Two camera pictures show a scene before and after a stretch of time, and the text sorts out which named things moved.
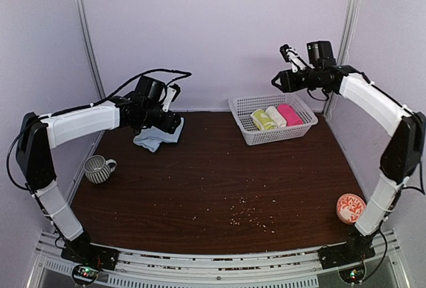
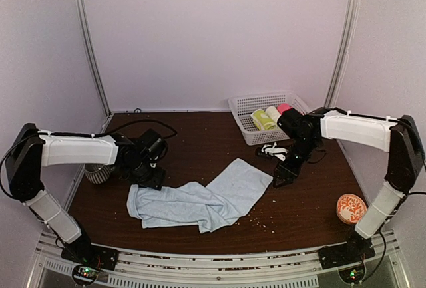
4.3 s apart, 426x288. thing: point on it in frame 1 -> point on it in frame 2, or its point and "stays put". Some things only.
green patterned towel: [262, 120] stays put
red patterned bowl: [349, 208] stays put
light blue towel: [151, 138] -> [193, 205]
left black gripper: [172, 122] -> [156, 181]
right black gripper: [287, 84] -> [284, 171]
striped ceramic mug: [97, 169] stays put
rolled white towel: [279, 121] stays put
